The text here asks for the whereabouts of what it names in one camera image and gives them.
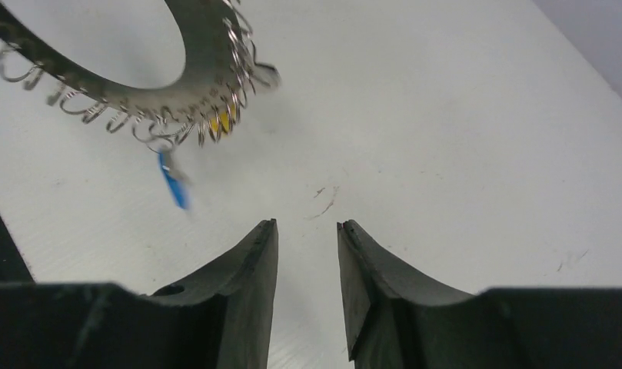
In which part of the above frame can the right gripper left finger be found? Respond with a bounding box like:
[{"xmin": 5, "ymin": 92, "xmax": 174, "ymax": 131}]
[{"xmin": 0, "ymin": 219, "xmax": 278, "ymax": 368}]

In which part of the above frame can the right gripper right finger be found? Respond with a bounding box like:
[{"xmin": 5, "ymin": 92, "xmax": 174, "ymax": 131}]
[{"xmin": 337, "ymin": 220, "xmax": 622, "ymax": 368}]

